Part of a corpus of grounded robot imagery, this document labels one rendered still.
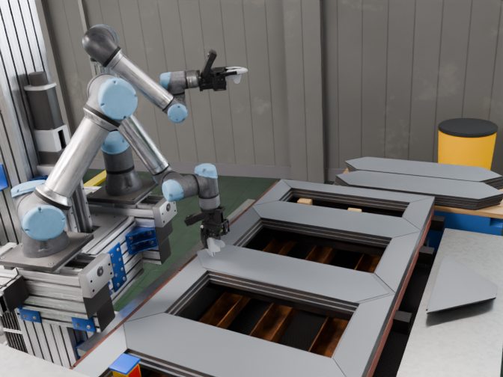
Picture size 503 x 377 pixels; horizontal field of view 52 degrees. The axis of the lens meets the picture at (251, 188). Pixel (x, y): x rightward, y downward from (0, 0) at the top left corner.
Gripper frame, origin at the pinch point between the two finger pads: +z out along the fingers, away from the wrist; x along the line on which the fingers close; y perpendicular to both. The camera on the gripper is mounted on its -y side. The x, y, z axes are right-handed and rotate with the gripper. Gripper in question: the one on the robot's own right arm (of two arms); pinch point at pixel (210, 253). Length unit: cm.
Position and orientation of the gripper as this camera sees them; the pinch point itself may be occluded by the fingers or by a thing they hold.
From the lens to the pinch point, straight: 195.1
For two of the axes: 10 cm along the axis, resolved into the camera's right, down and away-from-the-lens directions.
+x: 4.5, -3.8, 8.1
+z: 0.8, 9.2, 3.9
